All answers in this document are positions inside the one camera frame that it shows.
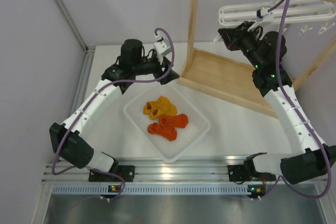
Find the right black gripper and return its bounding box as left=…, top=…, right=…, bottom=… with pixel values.
left=219, top=22, right=265, bottom=69

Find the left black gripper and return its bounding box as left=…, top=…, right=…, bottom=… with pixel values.
left=132, top=52, right=179, bottom=84

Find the white clip hanger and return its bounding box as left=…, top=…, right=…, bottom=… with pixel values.
left=217, top=0, right=335, bottom=35

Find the orange sock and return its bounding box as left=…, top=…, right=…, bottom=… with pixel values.
left=147, top=123, right=177, bottom=141
left=159, top=114, right=189, bottom=129

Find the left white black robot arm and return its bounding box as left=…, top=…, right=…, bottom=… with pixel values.
left=49, top=35, right=179, bottom=180

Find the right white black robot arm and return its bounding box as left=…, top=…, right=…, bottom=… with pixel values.
left=218, top=22, right=335, bottom=185

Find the yellow sock upper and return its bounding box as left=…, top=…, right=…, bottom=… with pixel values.
left=143, top=96, right=177, bottom=116

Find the yellow sock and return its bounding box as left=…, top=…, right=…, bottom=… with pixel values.
left=149, top=108, right=164, bottom=120
left=143, top=96, right=177, bottom=116

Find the wooden hanging rack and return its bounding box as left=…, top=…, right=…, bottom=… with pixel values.
left=178, top=0, right=335, bottom=117

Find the yellow sock lower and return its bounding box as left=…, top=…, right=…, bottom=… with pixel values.
left=149, top=108, right=164, bottom=120

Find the white plastic tray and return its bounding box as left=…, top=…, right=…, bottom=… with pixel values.
left=123, top=84, right=211, bottom=163

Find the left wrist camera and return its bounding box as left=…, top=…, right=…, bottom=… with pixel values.
left=154, top=41, right=171, bottom=57

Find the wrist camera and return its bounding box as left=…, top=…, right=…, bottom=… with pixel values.
left=154, top=41, right=171, bottom=57
left=256, top=7, right=274, bottom=24

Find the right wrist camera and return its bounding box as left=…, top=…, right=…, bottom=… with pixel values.
left=256, top=7, right=274, bottom=24

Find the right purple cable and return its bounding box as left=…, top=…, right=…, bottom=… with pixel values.
left=225, top=0, right=332, bottom=200

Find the purple cable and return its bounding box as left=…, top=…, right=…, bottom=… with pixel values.
left=51, top=27, right=175, bottom=201
left=225, top=0, right=332, bottom=200

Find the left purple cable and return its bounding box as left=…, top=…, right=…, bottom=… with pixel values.
left=51, top=27, right=175, bottom=201

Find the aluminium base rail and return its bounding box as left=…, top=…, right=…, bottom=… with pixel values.
left=43, top=155, right=297, bottom=183

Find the aluminium corner frame post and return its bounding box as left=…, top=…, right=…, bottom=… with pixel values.
left=54, top=0, right=88, bottom=52

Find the slotted grey cable duct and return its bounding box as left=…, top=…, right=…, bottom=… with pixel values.
left=52, top=184, right=251, bottom=195

